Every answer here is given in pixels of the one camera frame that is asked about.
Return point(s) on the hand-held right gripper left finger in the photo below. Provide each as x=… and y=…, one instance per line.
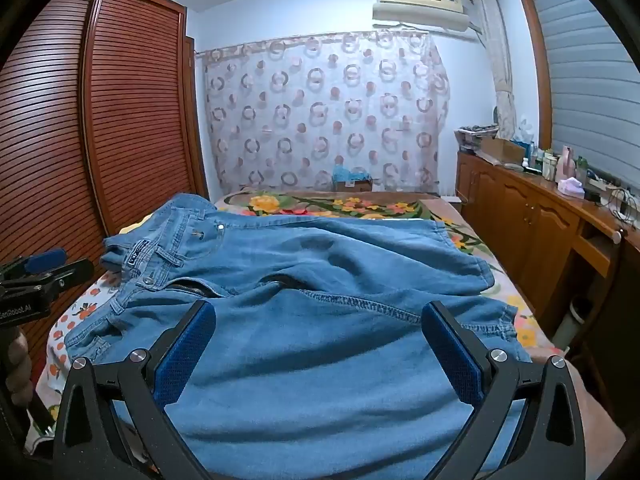
x=185, y=355

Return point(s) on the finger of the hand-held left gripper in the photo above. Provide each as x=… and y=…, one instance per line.
x=45, y=260
x=67, y=272

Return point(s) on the pink tissue box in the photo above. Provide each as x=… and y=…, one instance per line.
x=571, y=187

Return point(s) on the white bottle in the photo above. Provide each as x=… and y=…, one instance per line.
x=550, y=167

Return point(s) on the beige bed blanket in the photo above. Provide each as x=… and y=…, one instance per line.
x=590, y=410

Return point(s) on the green bottle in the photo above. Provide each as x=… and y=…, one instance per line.
x=581, y=167

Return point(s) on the brown slatted wooden wardrobe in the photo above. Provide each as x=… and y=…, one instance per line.
x=125, y=110

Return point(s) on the white power strip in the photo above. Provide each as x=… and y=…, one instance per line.
x=602, y=180

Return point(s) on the blue plastic bag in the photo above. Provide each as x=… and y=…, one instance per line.
x=350, y=174

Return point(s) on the open cardboard box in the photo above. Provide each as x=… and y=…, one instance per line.
x=500, y=150

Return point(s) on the grey window blind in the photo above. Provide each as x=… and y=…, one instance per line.
x=585, y=85

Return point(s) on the blue denim jeans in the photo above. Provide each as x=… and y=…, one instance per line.
x=310, y=360

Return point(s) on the stack of newspapers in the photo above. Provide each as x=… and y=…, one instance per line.
x=475, y=135

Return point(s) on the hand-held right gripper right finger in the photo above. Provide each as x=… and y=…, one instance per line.
x=450, y=355

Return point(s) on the small cardboard box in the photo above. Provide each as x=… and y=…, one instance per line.
x=355, y=186

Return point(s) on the pink bottle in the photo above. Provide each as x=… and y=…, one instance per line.
x=567, y=162

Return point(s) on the grey trash bin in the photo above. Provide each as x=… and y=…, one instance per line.
x=572, y=322

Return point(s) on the wooden sideboard cabinet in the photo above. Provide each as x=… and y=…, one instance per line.
x=510, y=210

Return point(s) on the clear plastic bag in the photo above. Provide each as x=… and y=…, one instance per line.
x=525, y=130

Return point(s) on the floral bed blanket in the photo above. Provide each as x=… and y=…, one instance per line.
x=350, y=205

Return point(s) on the orange fruit print bed sheet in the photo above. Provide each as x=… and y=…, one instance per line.
x=75, y=320

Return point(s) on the wooden window frame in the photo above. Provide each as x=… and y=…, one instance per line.
x=537, y=60

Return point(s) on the person's left hand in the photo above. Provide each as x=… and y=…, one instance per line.
x=20, y=360

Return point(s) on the tied beige curtain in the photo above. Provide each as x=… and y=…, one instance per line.
x=500, y=60

